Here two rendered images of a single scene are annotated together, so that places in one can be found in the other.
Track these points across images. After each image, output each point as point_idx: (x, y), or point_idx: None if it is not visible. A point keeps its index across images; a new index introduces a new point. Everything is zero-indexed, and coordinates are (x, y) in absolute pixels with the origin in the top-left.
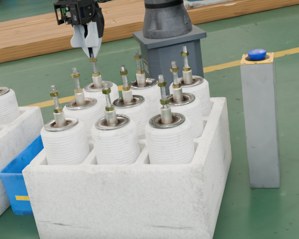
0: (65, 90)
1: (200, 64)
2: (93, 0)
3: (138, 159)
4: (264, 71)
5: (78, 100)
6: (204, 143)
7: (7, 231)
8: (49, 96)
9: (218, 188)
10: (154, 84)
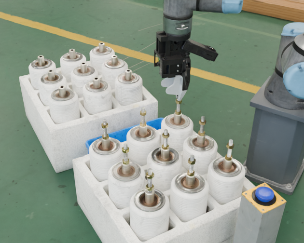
0: (245, 73)
1: (300, 141)
2: (186, 60)
3: (127, 208)
4: (255, 214)
5: (139, 130)
6: (175, 232)
7: (74, 180)
8: (229, 72)
9: None
10: (204, 150)
